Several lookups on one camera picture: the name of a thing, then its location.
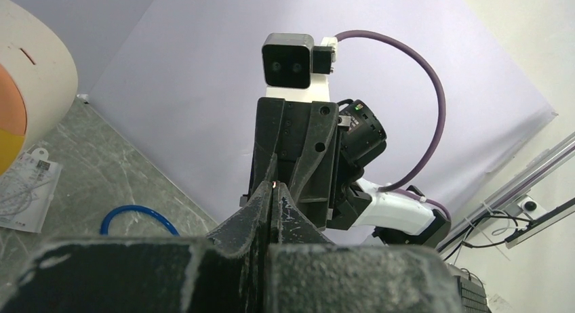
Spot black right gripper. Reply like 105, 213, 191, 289
240, 98, 340, 230

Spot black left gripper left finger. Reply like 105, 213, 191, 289
1, 182, 273, 312

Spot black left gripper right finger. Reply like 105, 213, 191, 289
264, 183, 463, 312

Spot plastic card packet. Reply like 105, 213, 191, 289
1, 148, 62, 233

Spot round cream drawer cabinet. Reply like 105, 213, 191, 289
1, 0, 79, 173

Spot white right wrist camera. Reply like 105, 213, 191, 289
261, 33, 338, 102

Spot blue cable lock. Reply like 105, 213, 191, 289
98, 204, 180, 236

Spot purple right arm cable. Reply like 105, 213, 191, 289
334, 30, 452, 222

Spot aluminium frame rail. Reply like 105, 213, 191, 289
437, 133, 574, 253

